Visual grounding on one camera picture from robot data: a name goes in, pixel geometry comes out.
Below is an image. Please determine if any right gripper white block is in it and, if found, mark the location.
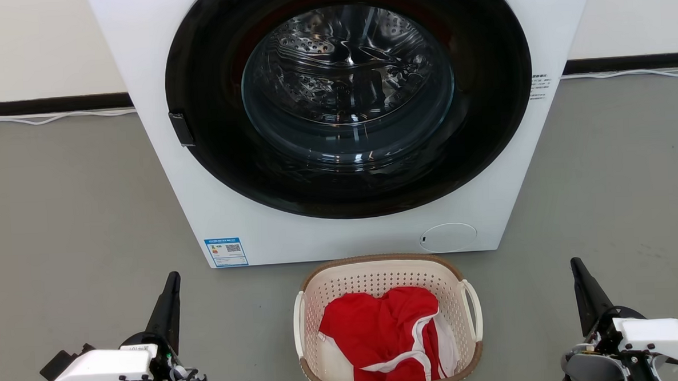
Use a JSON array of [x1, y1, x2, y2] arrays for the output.
[[570, 252, 678, 371]]

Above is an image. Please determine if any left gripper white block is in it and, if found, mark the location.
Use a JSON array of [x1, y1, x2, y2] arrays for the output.
[[46, 271, 186, 381]]

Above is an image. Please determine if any cream laundry basket brown rim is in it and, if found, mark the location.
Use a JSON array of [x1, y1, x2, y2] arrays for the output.
[[290, 250, 486, 381]]

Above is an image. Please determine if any blue energy label sticker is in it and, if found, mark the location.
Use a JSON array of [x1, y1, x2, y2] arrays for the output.
[[204, 236, 249, 269]]

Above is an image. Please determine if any round white filter cover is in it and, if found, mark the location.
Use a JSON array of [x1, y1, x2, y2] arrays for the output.
[[419, 222, 478, 254]]

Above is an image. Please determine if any round black washer door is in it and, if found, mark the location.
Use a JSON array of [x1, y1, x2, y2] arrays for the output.
[[161, 0, 539, 227]]

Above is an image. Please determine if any red garment white trim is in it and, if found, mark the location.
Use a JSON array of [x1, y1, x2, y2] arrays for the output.
[[317, 284, 461, 381]]

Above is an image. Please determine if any small text label sticker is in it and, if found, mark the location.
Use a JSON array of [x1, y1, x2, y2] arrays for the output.
[[529, 74, 553, 101]]

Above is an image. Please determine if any white front-load washing machine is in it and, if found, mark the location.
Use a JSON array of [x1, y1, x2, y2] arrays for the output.
[[87, 0, 608, 274]]

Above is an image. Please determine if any steel washer drum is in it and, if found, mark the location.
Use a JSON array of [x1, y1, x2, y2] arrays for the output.
[[238, 1, 458, 161]]

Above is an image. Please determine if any black door handle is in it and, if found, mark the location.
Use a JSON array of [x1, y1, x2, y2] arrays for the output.
[[169, 111, 196, 148]]

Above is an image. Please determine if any white floor cable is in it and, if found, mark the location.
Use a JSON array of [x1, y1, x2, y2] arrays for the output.
[[0, 108, 137, 127], [560, 67, 678, 84]]

